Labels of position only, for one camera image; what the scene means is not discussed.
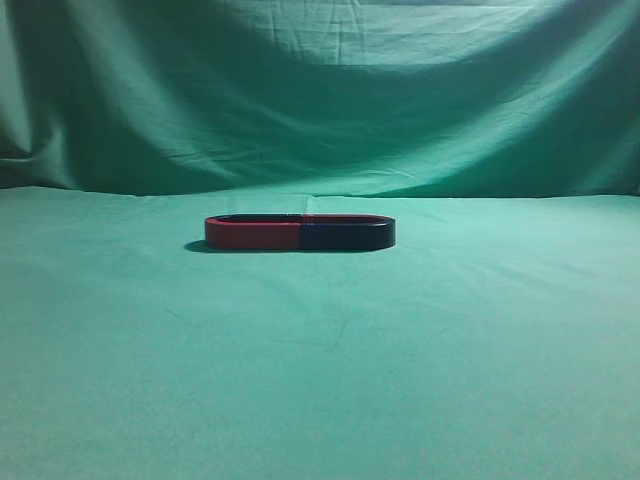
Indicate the left red-front horseshoe magnet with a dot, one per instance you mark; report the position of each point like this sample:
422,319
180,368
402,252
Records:
253,231

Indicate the green cloth backdrop and cover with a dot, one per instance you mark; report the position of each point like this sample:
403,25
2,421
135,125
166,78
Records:
497,339

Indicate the blue-front horseshoe magnet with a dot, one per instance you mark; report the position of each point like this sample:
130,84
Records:
338,232

